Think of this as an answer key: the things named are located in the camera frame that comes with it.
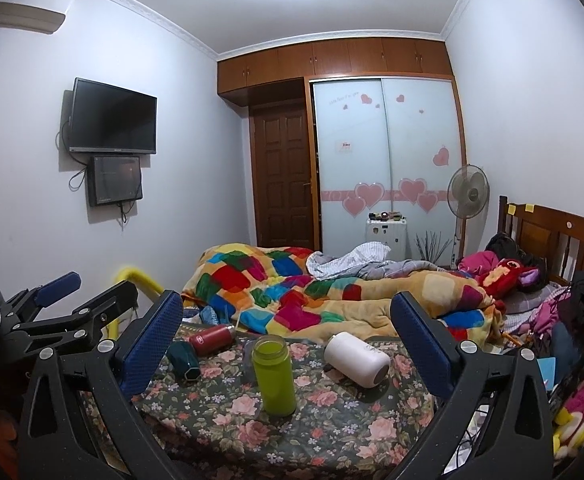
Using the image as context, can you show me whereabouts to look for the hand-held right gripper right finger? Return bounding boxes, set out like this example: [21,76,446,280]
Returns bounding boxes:
[391,291,558,480]

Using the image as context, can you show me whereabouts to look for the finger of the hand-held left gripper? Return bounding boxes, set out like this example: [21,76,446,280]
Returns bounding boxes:
[13,280,139,357]
[3,271,82,322]

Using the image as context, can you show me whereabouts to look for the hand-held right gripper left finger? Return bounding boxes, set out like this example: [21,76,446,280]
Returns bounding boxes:
[17,290,185,480]

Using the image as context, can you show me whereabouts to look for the white bottle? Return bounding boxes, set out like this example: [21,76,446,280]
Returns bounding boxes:
[324,331,391,389]

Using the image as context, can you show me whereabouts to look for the dark green cup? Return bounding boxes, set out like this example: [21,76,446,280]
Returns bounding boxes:
[166,341,201,380]

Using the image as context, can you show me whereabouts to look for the red thermos bottle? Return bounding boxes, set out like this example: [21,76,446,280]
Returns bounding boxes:
[188,324,237,357]

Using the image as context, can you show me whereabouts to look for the bundle of dry twigs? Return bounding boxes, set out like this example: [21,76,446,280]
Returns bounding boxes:
[414,230,455,267]

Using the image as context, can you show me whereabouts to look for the pink cloth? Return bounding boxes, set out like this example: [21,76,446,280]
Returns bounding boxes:
[459,251,500,279]

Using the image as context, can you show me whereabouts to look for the red plush toy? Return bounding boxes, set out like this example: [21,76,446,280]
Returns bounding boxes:
[474,257,547,317]

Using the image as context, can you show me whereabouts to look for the grey striped cloth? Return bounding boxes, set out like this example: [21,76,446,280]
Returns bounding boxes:
[307,241,453,282]

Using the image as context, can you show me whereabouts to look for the small white appliance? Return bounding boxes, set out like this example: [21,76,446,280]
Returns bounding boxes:
[365,217,409,264]

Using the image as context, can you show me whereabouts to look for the floral tablecloth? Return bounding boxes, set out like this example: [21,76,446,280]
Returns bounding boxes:
[79,327,453,480]

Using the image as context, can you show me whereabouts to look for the lime green bottle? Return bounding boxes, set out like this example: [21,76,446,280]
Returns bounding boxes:
[251,336,297,417]

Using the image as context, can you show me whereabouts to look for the colourful patchwork quilt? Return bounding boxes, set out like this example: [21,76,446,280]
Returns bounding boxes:
[181,245,508,347]

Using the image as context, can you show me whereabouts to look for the standing fan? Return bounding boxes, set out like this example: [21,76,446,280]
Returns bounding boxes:
[446,165,490,269]

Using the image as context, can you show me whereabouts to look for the yellow plush toy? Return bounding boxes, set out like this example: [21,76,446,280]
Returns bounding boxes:
[553,404,584,461]

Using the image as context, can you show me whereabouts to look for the wooden bed headboard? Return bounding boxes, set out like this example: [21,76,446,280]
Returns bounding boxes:
[498,196,584,287]

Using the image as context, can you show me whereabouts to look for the frosted wardrobe door with hearts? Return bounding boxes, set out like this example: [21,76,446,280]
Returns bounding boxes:
[312,80,391,255]
[383,77,466,267]

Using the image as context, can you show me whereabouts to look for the brown wooden door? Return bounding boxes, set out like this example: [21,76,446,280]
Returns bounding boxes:
[250,105,317,252]

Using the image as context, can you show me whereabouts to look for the white air conditioner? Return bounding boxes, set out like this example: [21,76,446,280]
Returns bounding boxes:
[0,1,67,36]

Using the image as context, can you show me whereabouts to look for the wooden overhead cabinets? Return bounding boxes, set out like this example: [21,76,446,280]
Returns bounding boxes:
[217,37,455,109]

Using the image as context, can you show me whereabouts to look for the yellow rail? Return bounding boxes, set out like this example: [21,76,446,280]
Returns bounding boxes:
[106,267,165,342]

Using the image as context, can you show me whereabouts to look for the small black wall monitor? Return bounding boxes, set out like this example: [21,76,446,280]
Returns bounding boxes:
[88,155,144,208]

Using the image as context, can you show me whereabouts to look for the wall-mounted black television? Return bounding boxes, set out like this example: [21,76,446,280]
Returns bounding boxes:
[69,78,158,155]

